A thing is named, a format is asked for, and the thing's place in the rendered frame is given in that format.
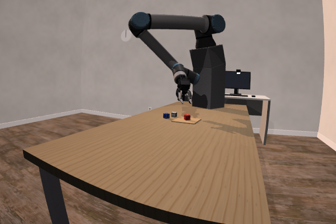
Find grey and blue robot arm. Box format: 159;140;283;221
128;12;226;85

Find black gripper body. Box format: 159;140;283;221
176;74;191;94

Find red die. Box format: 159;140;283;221
184;114;191;120

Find blue die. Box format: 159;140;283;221
163;113;170;119

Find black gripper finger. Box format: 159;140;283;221
176;90;183;104
186;90;192;104

